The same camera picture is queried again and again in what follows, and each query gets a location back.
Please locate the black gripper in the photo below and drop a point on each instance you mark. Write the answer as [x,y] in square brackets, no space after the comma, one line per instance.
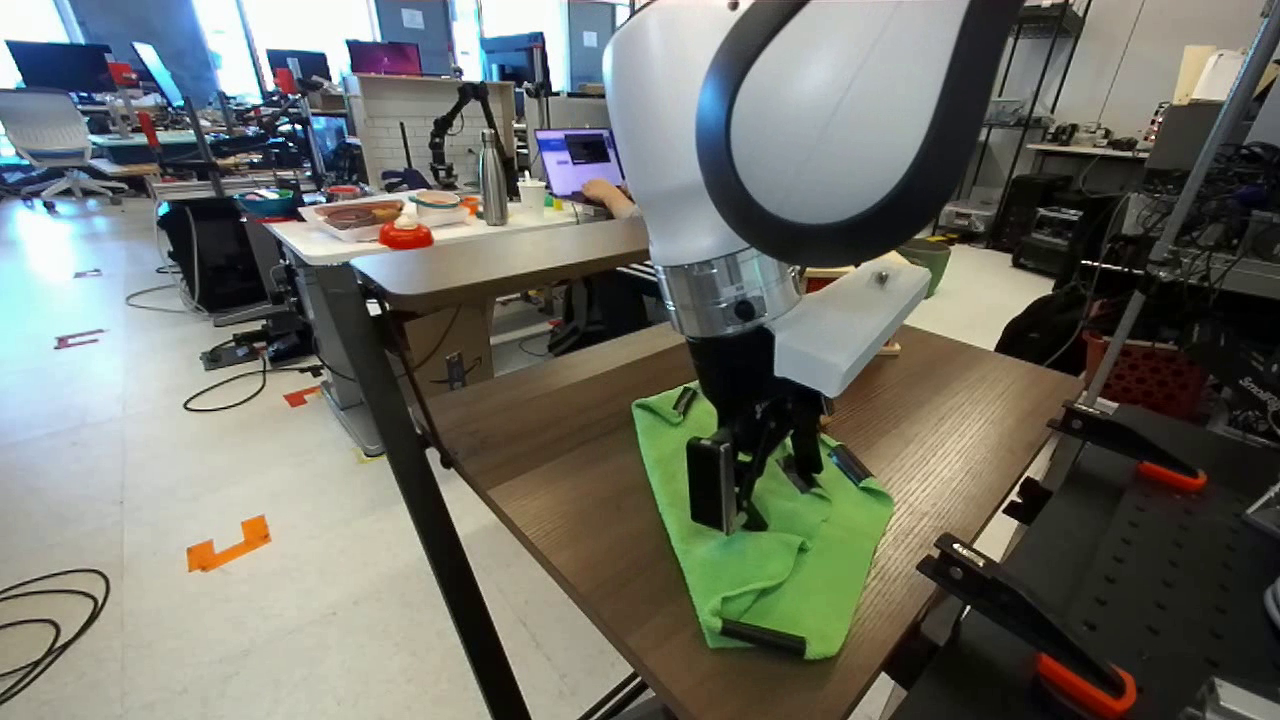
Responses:
[758,411]

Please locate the green towel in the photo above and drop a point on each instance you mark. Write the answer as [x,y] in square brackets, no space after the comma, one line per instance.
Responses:
[788,585]

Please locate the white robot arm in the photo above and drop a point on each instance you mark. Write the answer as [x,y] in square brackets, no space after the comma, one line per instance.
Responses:
[780,148]

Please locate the open laptop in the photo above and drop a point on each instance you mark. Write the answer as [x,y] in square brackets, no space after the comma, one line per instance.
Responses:
[574,159]

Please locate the near black orange clamp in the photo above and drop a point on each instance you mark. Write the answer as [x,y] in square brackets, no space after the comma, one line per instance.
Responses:
[1061,661]

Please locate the black orange clamp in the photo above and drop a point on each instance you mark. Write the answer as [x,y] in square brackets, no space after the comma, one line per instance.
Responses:
[1152,463]
[1061,661]

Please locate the far black orange clamp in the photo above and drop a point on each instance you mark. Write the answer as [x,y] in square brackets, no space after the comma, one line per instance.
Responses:
[1152,463]

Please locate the steel water bottle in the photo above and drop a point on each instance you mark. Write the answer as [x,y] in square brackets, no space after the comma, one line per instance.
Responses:
[493,181]

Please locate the grey side desk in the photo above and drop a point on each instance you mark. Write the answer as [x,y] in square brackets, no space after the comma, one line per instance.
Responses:
[501,262]

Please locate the black perforated mounting board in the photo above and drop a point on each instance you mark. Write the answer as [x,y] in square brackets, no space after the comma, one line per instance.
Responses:
[1179,589]

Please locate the red bowl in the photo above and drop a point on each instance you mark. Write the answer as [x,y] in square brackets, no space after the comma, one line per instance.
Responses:
[407,235]

